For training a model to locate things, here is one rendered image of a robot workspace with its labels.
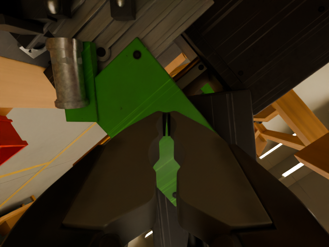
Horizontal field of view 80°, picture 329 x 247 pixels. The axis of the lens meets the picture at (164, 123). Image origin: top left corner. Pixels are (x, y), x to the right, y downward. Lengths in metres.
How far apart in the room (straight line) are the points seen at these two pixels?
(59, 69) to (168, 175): 0.19
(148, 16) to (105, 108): 0.13
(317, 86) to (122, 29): 9.97
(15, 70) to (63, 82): 0.25
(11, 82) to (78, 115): 0.25
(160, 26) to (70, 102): 0.14
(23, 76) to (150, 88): 0.32
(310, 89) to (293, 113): 8.96
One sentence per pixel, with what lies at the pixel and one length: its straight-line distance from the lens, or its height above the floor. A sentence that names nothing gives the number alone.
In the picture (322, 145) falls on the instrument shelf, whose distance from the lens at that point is 0.83.
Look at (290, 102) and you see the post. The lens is 1.07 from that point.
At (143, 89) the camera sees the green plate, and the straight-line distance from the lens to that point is 0.25.
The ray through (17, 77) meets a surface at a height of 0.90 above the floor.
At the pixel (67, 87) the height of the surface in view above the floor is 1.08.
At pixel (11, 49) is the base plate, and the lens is 0.45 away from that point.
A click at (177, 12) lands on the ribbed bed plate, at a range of 0.28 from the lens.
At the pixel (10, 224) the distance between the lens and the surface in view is 6.37.
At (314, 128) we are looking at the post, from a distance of 1.11.
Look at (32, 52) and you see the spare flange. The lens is 0.46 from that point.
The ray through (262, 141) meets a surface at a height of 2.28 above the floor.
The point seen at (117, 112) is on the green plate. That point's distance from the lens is 0.27.
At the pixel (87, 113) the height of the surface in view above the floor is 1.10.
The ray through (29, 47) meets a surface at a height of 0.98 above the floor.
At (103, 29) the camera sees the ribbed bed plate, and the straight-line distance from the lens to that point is 0.29.
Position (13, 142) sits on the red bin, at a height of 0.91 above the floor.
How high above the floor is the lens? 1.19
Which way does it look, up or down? 6 degrees down
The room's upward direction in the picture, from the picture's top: 142 degrees clockwise
